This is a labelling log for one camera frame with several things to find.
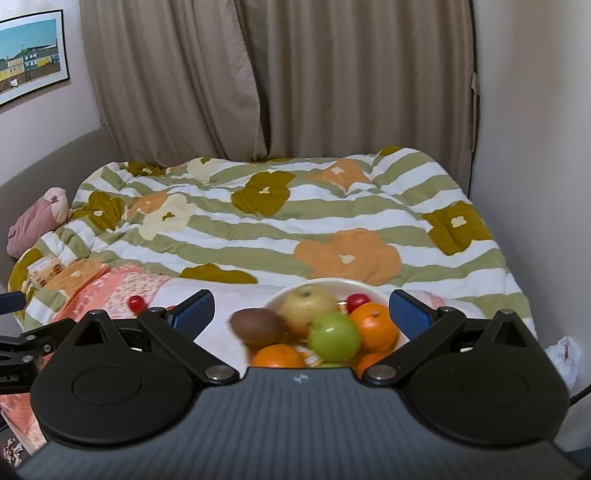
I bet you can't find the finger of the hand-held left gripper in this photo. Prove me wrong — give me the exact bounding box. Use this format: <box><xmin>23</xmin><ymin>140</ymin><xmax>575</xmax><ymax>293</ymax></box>
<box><xmin>0</xmin><ymin>318</ymin><xmax>77</xmax><ymax>357</ymax></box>
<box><xmin>0</xmin><ymin>292</ymin><xmax>25</xmax><ymax>315</ymax></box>

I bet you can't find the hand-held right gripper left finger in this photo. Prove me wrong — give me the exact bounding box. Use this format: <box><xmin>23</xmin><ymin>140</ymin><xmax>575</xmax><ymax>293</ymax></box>
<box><xmin>74</xmin><ymin>289</ymin><xmax>241</xmax><ymax>384</ymax></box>

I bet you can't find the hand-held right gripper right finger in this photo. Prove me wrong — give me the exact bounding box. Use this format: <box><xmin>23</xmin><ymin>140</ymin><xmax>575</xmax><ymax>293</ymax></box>
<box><xmin>361</xmin><ymin>289</ymin><xmax>539</xmax><ymax>386</ymax></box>

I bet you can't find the small tangerine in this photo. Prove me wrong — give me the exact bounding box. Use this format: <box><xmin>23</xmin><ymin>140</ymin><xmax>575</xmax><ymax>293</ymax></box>
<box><xmin>355</xmin><ymin>352</ymin><xmax>386</xmax><ymax>377</ymax></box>

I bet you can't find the brown kiwi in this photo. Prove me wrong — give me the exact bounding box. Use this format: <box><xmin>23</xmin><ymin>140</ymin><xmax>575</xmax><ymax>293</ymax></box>
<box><xmin>230</xmin><ymin>308</ymin><xmax>287</xmax><ymax>350</ymax></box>

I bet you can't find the white oval bowl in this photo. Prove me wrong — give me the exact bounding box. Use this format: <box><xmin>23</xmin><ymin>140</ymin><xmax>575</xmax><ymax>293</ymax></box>
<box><xmin>242</xmin><ymin>277</ymin><xmax>411</xmax><ymax>370</ymax></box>

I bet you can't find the large orange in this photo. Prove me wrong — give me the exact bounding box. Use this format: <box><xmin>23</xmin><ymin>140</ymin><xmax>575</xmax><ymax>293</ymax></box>
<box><xmin>252</xmin><ymin>344</ymin><xmax>306</xmax><ymax>368</ymax></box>

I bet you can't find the medium orange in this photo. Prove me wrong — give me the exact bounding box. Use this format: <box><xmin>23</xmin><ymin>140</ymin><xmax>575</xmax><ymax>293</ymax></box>
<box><xmin>348</xmin><ymin>302</ymin><xmax>400</xmax><ymax>354</ymax></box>

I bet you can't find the tissue packet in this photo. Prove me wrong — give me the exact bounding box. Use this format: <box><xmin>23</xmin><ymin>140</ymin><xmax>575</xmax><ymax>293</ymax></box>
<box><xmin>27</xmin><ymin>256</ymin><xmax>66</xmax><ymax>289</ymax></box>

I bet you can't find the dark patterned cloth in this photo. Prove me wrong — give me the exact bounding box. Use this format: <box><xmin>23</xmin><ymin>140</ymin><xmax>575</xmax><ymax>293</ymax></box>
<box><xmin>0</xmin><ymin>436</ymin><xmax>29</xmax><ymax>468</ymax></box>

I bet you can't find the peach floral bedsheet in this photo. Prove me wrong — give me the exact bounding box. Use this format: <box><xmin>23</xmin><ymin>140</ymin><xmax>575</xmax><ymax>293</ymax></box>
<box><xmin>0</xmin><ymin>263</ymin><xmax>490</xmax><ymax>450</ymax></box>

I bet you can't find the pink plush toy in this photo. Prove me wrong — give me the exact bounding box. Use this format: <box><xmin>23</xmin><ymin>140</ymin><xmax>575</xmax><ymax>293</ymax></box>
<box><xmin>7</xmin><ymin>187</ymin><xmax>73</xmax><ymax>259</ymax></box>

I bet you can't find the yellow red apple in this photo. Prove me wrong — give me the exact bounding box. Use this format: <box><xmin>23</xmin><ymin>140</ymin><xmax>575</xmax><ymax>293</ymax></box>
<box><xmin>281</xmin><ymin>285</ymin><xmax>341</xmax><ymax>340</ymax></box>

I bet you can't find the striped floral quilt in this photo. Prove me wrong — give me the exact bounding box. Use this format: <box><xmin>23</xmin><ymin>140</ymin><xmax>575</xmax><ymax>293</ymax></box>
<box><xmin>11</xmin><ymin>147</ymin><xmax>536</xmax><ymax>335</ymax></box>

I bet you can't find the white plastic bag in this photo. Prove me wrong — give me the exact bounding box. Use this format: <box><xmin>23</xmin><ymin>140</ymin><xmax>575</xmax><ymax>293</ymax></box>
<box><xmin>545</xmin><ymin>336</ymin><xmax>581</xmax><ymax>391</ymax></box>

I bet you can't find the beige curtain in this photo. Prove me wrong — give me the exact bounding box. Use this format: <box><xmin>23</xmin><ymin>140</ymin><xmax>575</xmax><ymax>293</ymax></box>
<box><xmin>235</xmin><ymin>0</ymin><xmax>481</xmax><ymax>188</ymax></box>
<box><xmin>81</xmin><ymin>0</ymin><xmax>269</xmax><ymax>163</ymax></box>

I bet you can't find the grey upholstered bed frame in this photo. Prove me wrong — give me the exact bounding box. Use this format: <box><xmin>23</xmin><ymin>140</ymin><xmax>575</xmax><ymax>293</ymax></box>
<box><xmin>0</xmin><ymin>127</ymin><xmax>118</xmax><ymax>287</ymax></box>

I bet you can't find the black cable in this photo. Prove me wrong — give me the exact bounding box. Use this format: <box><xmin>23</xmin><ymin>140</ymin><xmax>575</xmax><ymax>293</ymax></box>
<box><xmin>568</xmin><ymin>383</ymin><xmax>591</xmax><ymax>409</ymax></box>

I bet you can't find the wall poster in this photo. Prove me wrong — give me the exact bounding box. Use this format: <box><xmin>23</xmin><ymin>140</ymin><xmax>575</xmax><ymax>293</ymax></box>
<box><xmin>0</xmin><ymin>9</ymin><xmax>71</xmax><ymax>109</ymax></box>

